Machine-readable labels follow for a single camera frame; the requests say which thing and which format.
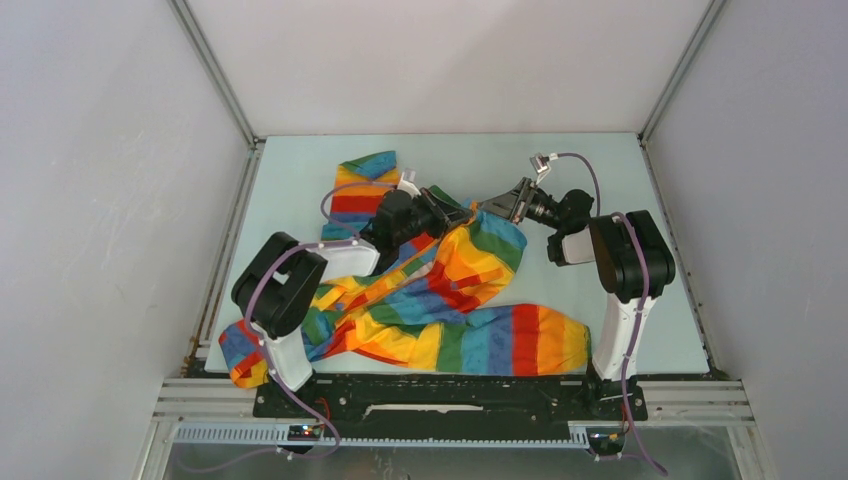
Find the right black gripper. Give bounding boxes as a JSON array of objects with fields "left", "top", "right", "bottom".
[{"left": 477, "top": 177, "right": 565, "bottom": 231}]

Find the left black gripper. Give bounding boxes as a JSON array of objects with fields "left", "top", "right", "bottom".
[{"left": 393, "top": 187, "right": 471, "bottom": 246}]

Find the rainbow striped jacket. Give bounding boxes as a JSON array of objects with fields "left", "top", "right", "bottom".
[{"left": 218, "top": 150, "right": 592, "bottom": 390}]

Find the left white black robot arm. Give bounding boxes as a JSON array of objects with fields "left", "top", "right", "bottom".
[{"left": 219, "top": 186, "right": 473, "bottom": 417}]

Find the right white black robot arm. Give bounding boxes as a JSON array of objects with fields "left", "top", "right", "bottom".
[{"left": 481, "top": 178, "right": 676, "bottom": 418}]

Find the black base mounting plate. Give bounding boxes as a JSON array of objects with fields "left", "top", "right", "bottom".
[{"left": 253, "top": 373, "right": 648, "bottom": 440}]

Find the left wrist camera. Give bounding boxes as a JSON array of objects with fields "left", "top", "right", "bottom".
[{"left": 396, "top": 169, "right": 420, "bottom": 197}]

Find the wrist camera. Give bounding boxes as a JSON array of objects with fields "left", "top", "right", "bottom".
[
  {"left": 529, "top": 154, "right": 551, "bottom": 184},
  {"left": 396, "top": 169, "right": 420, "bottom": 197}
]

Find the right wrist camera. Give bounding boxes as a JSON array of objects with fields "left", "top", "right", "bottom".
[{"left": 529, "top": 154, "right": 551, "bottom": 184}]

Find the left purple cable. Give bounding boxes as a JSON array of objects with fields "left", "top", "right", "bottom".
[{"left": 174, "top": 181, "right": 399, "bottom": 476}]

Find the aluminium front frame rail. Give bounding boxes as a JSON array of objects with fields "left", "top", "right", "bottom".
[{"left": 154, "top": 374, "right": 754, "bottom": 427}]

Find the right aluminium corner post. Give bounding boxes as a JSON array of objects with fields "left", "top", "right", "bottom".
[{"left": 638, "top": 0, "right": 729, "bottom": 147}]

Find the aluminium corner post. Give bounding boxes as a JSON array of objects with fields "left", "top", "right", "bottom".
[
  {"left": 638, "top": 0, "right": 729, "bottom": 147},
  {"left": 168, "top": 0, "right": 260, "bottom": 149}
]

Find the left aluminium corner post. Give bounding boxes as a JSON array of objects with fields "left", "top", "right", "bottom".
[{"left": 168, "top": 0, "right": 260, "bottom": 149}]

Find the white cable duct strip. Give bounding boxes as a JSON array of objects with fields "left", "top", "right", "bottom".
[{"left": 173, "top": 422, "right": 589, "bottom": 449}]

